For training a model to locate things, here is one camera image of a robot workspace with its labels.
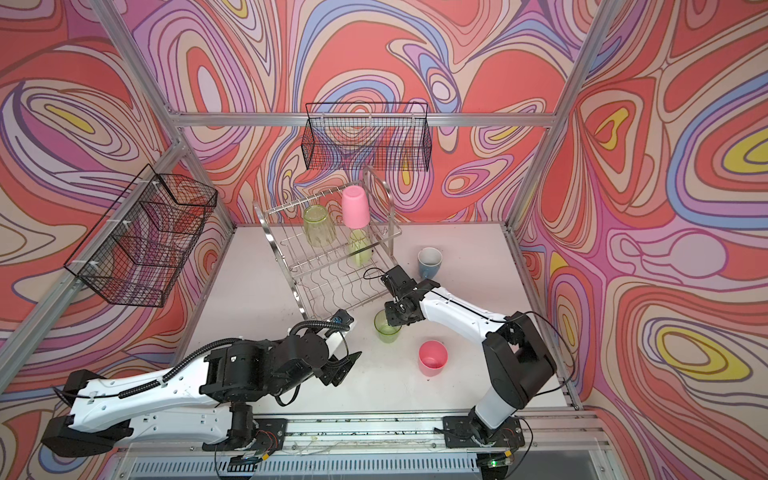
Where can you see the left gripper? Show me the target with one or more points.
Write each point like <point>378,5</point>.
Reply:
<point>341,374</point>

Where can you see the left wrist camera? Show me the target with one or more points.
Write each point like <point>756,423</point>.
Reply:
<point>341,324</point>

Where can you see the black wire basket back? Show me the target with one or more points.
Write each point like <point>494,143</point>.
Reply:
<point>350,136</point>

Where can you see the blue ceramic mug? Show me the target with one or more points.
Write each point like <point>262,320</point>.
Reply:
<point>429,262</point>

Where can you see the black wire basket left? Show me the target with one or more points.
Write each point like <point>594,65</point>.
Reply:
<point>147,246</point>

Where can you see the steel two-tier dish rack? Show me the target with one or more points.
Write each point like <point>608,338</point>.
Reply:
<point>324,280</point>

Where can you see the black wire basket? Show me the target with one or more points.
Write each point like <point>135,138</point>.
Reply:
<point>147,246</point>
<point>350,136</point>

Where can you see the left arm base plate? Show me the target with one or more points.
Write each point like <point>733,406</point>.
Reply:
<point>265,435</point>

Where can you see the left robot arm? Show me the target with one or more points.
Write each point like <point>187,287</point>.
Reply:
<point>208,397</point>

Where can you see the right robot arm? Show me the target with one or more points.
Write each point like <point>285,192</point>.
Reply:
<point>518,361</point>

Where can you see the light green ceramic mug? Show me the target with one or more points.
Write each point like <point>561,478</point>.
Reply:
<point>359,247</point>

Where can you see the green transparent cup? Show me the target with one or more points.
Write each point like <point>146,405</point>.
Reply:
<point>318,226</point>
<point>385,332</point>

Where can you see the pink plastic cup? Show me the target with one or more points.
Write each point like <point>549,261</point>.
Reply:
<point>432,358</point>
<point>355,207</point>

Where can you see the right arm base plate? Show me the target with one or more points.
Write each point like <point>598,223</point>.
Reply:
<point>470,432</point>

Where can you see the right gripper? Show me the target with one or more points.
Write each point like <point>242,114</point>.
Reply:
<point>392,318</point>

